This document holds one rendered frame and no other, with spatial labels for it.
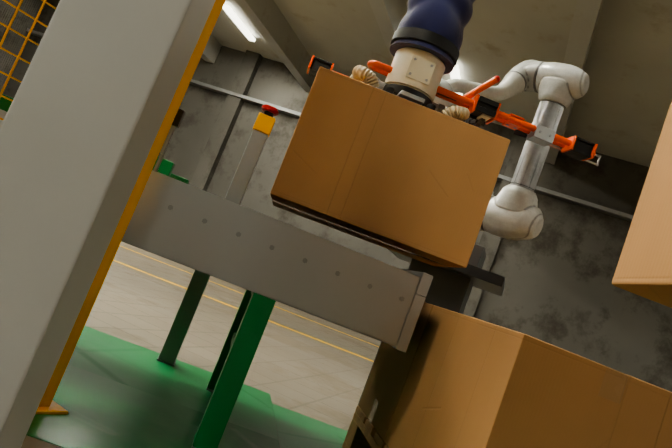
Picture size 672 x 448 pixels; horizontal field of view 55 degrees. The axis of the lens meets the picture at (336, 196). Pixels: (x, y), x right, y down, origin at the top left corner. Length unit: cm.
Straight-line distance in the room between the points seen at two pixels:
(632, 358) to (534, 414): 953
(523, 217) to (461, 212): 78
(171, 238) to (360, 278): 49
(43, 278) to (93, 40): 32
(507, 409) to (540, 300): 943
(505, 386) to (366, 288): 51
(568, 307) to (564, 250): 89
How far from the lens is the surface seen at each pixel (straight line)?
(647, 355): 1089
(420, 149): 187
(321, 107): 186
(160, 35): 93
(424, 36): 207
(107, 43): 93
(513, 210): 264
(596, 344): 1077
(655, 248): 76
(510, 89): 275
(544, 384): 134
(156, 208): 164
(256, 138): 248
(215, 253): 163
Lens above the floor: 51
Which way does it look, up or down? 7 degrees up
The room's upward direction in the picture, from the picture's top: 21 degrees clockwise
